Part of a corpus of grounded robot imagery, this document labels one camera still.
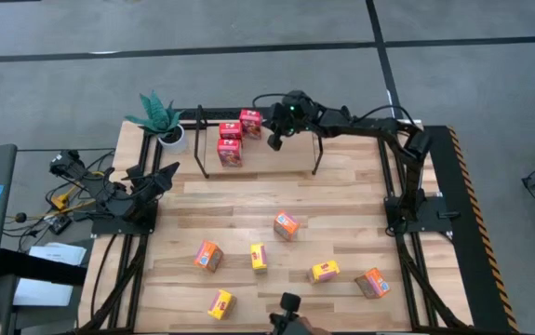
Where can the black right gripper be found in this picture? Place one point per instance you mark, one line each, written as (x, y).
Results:
(278, 118)

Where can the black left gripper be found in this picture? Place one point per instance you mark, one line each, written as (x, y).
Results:
(142, 194)

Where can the Froot Loops red cereal box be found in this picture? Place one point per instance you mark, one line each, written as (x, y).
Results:
(230, 130)
(251, 123)
(229, 153)

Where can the Frosted Mini Wheats orange box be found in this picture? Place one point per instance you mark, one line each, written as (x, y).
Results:
(286, 225)
(372, 284)
(208, 257)

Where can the Corn Pops yellow cereal box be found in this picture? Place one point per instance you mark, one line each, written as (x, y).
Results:
(258, 258)
(325, 272)
(220, 304)

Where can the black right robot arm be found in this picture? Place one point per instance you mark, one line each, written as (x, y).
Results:
(365, 128)

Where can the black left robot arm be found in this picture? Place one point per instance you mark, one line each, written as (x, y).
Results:
(90, 186)

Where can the green plant in white pot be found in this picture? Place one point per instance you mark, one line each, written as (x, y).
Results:
(176, 144)

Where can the white paper sheet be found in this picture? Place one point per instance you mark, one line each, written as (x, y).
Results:
(62, 253)
(39, 293)

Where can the black ball knob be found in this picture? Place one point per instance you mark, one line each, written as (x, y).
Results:
(21, 217)

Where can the black bar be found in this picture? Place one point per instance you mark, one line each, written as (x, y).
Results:
(39, 270)

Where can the person's hand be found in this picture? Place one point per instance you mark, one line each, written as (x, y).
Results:
(312, 329)

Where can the black aluminium frame rail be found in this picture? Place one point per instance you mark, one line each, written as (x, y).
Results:
(145, 153)
(395, 160)
(211, 113)
(157, 156)
(381, 158)

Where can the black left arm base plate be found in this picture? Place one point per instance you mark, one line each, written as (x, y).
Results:
(109, 228)

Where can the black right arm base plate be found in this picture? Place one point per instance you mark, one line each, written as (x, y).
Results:
(434, 216)

